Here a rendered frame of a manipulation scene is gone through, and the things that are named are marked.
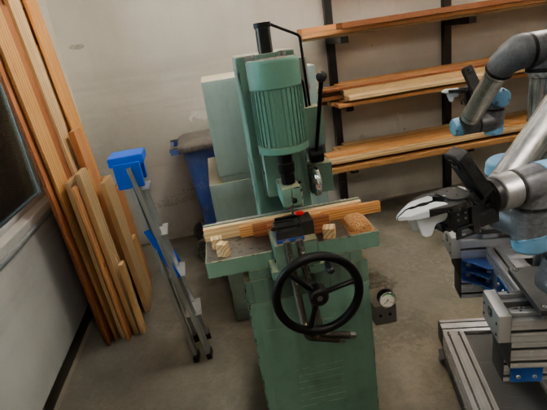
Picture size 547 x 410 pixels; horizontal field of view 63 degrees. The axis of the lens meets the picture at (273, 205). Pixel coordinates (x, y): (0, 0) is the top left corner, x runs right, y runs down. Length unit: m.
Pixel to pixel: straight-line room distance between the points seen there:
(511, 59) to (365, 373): 1.24
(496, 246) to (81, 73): 3.14
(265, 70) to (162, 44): 2.39
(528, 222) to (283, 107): 0.79
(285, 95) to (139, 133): 2.52
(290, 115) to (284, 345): 0.83
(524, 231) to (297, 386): 1.10
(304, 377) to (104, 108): 2.76
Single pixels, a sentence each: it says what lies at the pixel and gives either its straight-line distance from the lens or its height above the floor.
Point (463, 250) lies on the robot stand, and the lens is 1.86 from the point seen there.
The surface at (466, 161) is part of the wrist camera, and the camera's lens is 0.88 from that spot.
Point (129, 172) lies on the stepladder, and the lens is 2.13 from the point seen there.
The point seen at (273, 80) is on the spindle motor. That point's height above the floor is 1.44.
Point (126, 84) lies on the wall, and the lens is 3.82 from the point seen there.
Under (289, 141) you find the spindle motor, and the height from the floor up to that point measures 1.24.
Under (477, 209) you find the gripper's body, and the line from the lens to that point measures 0.92.
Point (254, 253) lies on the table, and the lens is 1.52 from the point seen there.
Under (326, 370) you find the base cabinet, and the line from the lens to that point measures 1.82.
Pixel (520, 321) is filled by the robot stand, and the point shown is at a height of 0.75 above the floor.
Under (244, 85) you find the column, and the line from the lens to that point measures 1.71.
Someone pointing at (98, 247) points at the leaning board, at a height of 0.62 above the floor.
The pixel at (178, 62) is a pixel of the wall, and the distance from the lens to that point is 3.77.
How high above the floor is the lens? 1.57
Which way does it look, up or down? 21 degrees down
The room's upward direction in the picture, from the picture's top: 9 degrees counter-clockwise
